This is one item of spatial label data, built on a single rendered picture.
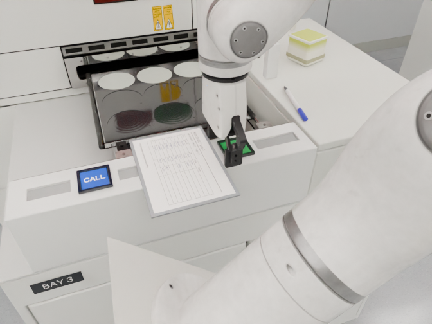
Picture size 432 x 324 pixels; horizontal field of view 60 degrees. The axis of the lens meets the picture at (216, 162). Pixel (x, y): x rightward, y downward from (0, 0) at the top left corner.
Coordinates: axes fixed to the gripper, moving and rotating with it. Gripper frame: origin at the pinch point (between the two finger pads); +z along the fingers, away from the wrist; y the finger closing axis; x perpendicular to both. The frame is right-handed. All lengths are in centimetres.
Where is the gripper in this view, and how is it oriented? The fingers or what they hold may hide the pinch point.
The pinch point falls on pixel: (224, 146)
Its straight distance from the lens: 68.9
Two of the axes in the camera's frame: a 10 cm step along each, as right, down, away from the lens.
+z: 0.0, 7.7, 6.4
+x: 9.4, -2.2, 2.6
